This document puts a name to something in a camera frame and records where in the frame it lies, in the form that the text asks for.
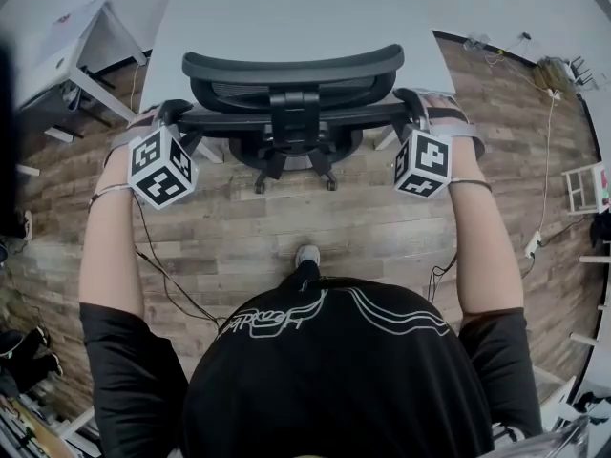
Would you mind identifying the person's left forearm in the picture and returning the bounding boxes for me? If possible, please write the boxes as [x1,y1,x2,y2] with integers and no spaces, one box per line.
[78,157,147,319]

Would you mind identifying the person's black trousers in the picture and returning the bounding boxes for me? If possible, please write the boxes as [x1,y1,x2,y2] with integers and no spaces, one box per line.
[285,260,322,291]

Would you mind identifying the white metal frame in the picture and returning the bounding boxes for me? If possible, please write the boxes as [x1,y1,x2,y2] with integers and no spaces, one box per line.
[56,406,101,458]

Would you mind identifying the white power cable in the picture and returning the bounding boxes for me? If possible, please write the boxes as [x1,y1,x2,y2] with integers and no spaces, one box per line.
[538,93,558,236]

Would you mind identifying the person's grey shoe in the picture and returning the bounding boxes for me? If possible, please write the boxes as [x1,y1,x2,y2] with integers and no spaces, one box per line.
[294,244,321,269]

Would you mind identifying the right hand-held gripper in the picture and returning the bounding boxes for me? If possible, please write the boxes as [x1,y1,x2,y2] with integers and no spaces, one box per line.
[391,87,486,200]

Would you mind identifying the person's right forearm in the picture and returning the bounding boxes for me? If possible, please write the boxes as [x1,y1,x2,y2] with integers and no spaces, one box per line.
[448,135,526,317]

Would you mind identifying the wooden board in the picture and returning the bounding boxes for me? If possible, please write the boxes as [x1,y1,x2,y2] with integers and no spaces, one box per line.
[0,396,63,458]

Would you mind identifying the person's right hand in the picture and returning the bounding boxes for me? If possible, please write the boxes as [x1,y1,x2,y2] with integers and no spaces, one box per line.
[425,94,467,123]

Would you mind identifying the white shelf rack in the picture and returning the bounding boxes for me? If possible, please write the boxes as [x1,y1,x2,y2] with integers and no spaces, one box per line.
[561,162,611,217]

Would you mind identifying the white side table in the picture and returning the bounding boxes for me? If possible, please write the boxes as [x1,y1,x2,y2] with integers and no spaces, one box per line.
[532,364,611,428]

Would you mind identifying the black mesh office chair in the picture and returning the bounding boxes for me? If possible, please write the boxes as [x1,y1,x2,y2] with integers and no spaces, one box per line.
[179,43,407,195]

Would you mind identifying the person's black printed t-shirt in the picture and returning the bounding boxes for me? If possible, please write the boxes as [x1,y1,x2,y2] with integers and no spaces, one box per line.
[78,274,543,458]

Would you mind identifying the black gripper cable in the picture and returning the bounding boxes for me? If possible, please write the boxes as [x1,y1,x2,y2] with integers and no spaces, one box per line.
[131,191,228,326]
[428,250,460,304]

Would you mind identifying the brown woven pile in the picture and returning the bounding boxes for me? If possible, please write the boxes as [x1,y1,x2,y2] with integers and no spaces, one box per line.
[534,56,577,95]

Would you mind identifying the small white table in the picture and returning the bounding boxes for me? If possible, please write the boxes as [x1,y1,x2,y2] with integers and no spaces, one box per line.
[16,0,152,114]

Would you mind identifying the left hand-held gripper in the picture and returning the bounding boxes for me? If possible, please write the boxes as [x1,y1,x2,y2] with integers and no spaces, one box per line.
[104,98,200,211]

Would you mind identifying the large white table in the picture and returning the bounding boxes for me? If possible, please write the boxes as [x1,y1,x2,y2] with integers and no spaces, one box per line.
[141,0,457,164]

